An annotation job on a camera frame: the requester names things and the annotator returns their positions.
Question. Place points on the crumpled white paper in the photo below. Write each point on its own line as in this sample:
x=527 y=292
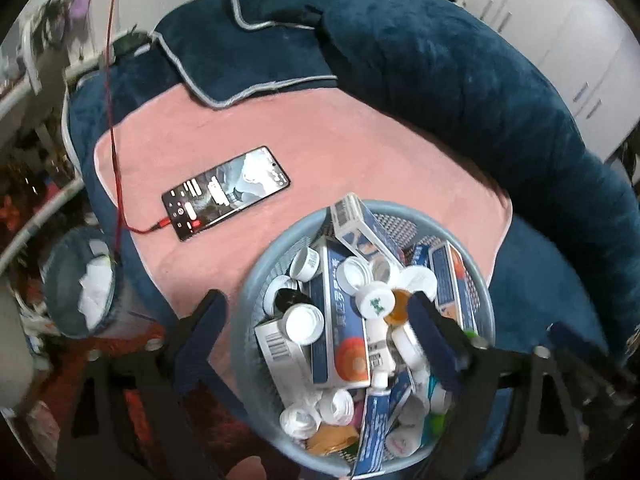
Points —
x=95 y=280

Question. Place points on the blue plush bolster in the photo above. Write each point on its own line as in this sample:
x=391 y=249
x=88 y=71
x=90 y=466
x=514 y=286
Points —
x=450 y=85

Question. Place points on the red rug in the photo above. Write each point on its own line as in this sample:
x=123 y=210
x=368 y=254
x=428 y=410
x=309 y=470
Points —
x=60 y=360

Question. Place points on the black smartphone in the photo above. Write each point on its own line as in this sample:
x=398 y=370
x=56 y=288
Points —
x=227 y=192

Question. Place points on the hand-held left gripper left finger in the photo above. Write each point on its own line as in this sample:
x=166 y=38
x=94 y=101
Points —
x=197 y=345

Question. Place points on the white wardrobe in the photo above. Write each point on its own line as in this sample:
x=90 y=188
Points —
x=550 y=25

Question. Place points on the blue-grey mesh basket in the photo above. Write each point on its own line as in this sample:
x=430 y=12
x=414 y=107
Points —
x=243 y=320

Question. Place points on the blue and white tube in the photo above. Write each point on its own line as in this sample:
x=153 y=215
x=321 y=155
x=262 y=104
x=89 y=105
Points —
x=372 y=420

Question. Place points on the black bottle cap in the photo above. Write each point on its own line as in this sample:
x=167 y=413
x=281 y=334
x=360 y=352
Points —
x=287 y=299

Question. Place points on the amber pill bottle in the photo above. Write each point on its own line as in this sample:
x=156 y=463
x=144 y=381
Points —
x=400 y=310

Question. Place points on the person's left hand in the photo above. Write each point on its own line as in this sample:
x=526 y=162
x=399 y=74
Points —
x=245 y=469

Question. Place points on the green bottle cap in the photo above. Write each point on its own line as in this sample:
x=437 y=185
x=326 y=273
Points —
x=436 y=421

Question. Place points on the white barcode box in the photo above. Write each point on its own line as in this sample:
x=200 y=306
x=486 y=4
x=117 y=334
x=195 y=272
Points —
x=277 y=347

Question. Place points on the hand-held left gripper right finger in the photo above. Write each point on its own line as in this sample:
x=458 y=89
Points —
x=435 y=340

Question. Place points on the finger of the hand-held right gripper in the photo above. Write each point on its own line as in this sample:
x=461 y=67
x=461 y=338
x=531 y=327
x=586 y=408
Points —
x=575 y=340

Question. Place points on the white bottle green label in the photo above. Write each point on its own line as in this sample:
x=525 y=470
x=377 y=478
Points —
x=375 y=305

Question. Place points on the blue medicine box orange circle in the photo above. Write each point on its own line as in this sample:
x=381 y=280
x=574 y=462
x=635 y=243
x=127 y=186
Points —
x=452 y=285
x=335 y=320

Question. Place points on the pink blanket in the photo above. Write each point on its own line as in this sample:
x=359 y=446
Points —
x=325 y=150

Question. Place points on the orange bottle cap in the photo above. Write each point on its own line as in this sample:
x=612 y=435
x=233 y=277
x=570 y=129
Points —
x=332 y=439

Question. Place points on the pile of medicine bottles and boxes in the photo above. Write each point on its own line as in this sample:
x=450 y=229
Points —
x=300 y=322

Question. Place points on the white and blue medicine box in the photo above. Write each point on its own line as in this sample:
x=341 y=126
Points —
x=357 y=227

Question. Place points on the white metal bed rail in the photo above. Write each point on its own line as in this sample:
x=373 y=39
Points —
x=45 y=207

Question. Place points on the dark blue piped pillow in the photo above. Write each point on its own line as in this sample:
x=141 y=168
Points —
x=240 y=50

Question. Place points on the blue mesh waste bin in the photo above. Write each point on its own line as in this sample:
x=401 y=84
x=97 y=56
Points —
x=57 y=305

